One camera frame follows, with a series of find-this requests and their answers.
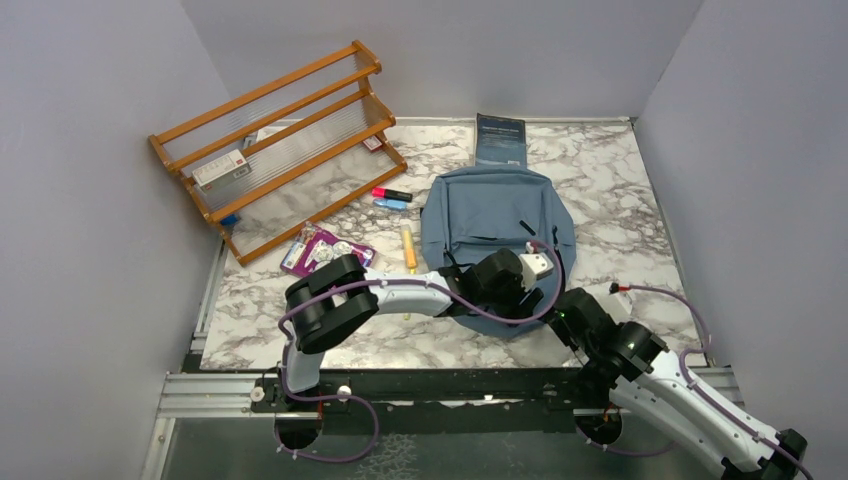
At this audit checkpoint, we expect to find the orange highlighter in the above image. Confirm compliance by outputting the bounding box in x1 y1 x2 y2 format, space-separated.
400 225 418 273

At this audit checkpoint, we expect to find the white box on shelf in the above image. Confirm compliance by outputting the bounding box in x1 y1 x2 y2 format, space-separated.
192 149 251 191

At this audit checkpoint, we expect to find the pink black highlighter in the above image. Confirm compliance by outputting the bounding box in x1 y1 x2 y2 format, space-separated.
371 187 413 203

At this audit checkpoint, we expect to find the blue backpack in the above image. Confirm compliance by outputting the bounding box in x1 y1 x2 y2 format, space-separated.
419 165 578 339

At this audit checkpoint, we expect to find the small red white box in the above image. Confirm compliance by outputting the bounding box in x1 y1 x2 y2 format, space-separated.
362 135 385 152

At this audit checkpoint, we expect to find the wooden shelf rack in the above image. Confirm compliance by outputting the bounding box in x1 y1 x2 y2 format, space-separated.
149 41 407 265

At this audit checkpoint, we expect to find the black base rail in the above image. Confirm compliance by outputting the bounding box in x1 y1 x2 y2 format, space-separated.
182 354 670 452

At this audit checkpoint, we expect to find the dark blue book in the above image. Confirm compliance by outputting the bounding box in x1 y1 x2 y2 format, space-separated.
474 113 528 168

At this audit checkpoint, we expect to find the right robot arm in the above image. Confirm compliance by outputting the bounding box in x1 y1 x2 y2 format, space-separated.
544 288 809 479

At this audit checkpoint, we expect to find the purple stationery package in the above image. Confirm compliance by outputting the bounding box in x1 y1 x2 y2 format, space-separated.
280 222 377 277

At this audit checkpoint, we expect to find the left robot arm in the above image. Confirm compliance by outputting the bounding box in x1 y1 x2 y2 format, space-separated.
275 242 566 411

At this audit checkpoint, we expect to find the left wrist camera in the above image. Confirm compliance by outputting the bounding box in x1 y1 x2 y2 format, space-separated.
518 241 554 290

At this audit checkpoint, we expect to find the blue highlighter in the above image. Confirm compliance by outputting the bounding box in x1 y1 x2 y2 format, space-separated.
373 198 408 211

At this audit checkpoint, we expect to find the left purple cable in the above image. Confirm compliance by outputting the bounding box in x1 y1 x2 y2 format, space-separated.
272 239 566 464

